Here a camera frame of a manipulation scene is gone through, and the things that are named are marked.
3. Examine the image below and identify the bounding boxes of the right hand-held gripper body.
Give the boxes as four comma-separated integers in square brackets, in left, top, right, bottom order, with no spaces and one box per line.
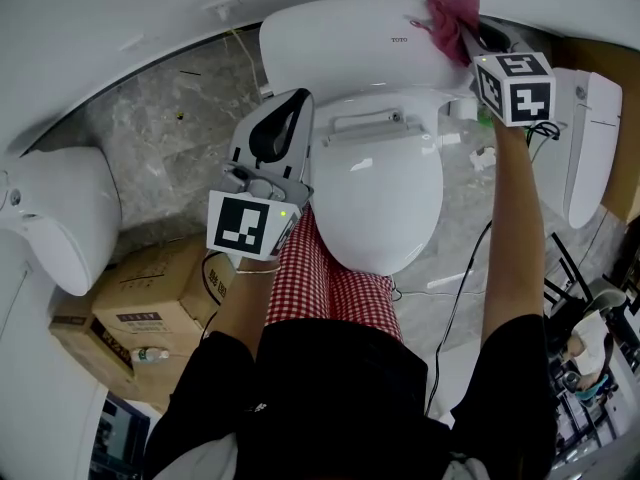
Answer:
[469,51,557,128]

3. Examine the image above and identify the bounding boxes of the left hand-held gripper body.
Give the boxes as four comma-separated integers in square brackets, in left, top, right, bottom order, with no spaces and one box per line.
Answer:
[205,161,315,263]

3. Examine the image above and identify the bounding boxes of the pink cloth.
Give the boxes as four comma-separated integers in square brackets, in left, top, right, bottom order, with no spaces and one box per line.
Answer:
[409,0,482,68]

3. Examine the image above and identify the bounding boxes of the white tank toilet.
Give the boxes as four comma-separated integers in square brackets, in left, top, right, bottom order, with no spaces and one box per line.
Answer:
[258,0,479,275]

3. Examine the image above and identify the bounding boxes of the person's left forearm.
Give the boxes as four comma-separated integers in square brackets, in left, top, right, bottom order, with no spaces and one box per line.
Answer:
[204,252,281,357]

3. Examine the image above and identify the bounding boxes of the person's right forearm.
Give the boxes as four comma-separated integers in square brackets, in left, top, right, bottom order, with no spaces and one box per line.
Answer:
[479,117,546,327]

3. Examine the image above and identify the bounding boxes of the white tankless smart toilet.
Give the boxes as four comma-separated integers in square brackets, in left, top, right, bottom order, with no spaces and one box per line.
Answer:
[549,66,624,230]

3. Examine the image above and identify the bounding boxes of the white egg-shaped toilet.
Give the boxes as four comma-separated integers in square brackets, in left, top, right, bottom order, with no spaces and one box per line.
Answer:
[0,145,124,298]

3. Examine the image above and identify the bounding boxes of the crumpled white tissue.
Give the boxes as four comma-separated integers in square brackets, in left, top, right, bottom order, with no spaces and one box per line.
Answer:
[469,146,496,172]

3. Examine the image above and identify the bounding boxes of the person's red checked trousers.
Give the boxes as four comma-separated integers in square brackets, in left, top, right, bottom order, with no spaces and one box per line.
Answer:
[264,207,405,344]

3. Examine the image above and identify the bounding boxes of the tall brown cardboard box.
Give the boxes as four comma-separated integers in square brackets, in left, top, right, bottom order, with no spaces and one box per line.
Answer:
[552,35,640,227]

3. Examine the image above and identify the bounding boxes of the labelled cardboard box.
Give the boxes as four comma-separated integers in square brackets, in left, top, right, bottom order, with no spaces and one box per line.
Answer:
[92,235,239,414]

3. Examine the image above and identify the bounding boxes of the clear plastic water bottle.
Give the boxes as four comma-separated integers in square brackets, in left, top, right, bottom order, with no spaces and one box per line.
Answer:
[130,346,171,365]

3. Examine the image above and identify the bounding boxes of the cardboard box with black band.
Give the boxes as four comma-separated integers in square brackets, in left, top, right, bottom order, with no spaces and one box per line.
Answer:
[48,306,136,389]

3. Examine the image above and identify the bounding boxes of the person's black top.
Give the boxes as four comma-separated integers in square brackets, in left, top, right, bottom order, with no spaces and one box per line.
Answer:
[144,312,559,480]

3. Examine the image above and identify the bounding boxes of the grey chair with black legs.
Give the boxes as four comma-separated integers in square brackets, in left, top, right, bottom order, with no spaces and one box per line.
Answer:
[542,232,629,319]

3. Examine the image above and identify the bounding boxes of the black framed glass cabinet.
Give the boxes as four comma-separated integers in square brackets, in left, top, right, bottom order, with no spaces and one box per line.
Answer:
[89,392,151,480]

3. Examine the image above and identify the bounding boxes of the cluttered equipment shelf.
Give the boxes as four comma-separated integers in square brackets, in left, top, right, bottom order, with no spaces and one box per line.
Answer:
[549,357,640,469]

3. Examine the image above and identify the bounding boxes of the wall water valve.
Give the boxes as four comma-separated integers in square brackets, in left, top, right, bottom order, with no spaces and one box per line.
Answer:
[202,0,241,19]

